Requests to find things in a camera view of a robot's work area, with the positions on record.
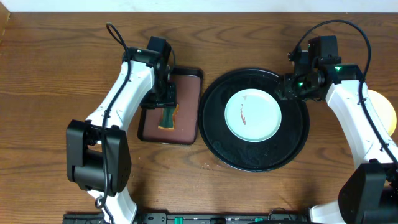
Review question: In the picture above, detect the green and orange sponge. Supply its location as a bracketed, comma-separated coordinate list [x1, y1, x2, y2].
[158, 104, 179, 131]

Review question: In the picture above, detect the light blue plate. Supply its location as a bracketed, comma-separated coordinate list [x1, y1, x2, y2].
[224, 88, 282, 142]

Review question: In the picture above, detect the yellow plate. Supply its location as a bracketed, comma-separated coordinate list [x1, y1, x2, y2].
[368, 90, 397, 136]

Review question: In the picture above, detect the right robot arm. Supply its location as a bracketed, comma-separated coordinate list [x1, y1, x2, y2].
[277, 36, 397, 223]

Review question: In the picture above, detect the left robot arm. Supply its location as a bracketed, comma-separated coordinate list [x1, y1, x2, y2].
[66, 43, 177, 223]

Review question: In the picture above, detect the black rectangular water tray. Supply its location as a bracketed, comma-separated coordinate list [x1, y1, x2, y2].
[137, 67, 203, 145]

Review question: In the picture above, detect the round black tray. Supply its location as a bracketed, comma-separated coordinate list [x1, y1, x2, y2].
[198, 68, 310, 172]

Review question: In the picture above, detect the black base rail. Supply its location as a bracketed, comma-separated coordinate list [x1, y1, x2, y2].
[62, 213, 310, 224]

